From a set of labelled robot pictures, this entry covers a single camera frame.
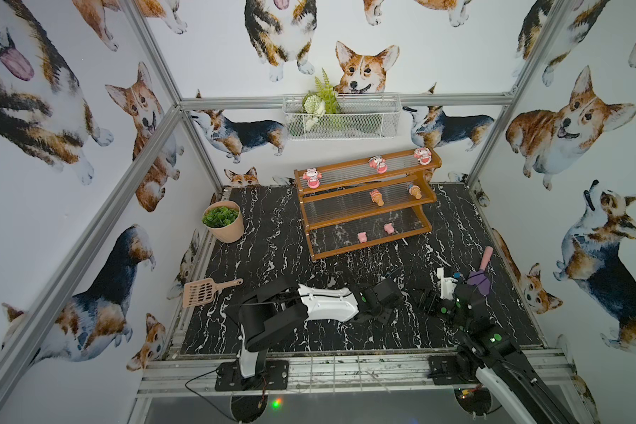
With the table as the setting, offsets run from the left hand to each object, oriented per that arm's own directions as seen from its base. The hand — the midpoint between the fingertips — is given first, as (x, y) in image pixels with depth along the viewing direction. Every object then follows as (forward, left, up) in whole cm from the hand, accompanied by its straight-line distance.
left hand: (391, 306), depth 85 cm
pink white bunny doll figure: (+39, -12, +29) cm, 50 cm away
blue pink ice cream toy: (+36, -12, +16) cm, 41 cm away
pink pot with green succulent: (+28, +56, +12) cm, 63 cm away
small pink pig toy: (+26, +7, +1) cm, 27 cm away
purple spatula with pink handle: (+10, -32, -1) cm, 34 cm away
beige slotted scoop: (+7, +62, -2) cm, 63 cm away
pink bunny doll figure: (+36, +3, +29) cm, 46 cm away
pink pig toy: (+30, -4, +1) cm, 30 cm away
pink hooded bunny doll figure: (+29, +24, +30) cm, 48 cm away
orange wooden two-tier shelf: (+46, +9, -4) cm, 47 cm away
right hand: (+2, -6, +8) cm, 10 cm away
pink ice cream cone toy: (+33, +2, +15) cm, 37 cm away
